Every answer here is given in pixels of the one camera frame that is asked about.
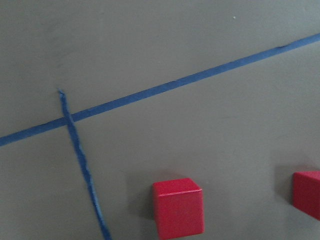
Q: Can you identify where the red block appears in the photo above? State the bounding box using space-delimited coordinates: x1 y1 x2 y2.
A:
152 178 205 240
292 170 320 221

